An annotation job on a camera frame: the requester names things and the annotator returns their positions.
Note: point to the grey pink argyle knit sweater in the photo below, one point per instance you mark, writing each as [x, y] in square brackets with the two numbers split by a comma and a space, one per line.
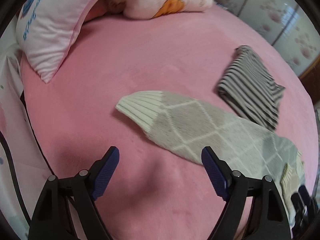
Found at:
[184, 126]

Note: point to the pink fleece bed blanket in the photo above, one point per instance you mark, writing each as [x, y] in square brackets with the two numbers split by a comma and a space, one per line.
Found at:
[153, 193]

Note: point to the floral sliding wardrobe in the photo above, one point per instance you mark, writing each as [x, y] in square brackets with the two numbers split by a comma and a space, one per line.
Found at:
[284, 25]

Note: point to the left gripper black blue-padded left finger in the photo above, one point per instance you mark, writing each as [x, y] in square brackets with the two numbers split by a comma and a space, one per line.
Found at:
[52, 217]

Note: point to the black white striped garment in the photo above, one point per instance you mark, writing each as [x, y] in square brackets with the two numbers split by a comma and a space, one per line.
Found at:
[250, 90]

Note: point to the white pink printed pillow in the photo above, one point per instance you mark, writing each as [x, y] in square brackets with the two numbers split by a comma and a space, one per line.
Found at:
[46, 30]

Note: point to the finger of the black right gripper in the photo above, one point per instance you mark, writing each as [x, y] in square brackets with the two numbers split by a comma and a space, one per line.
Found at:
[306, 209]

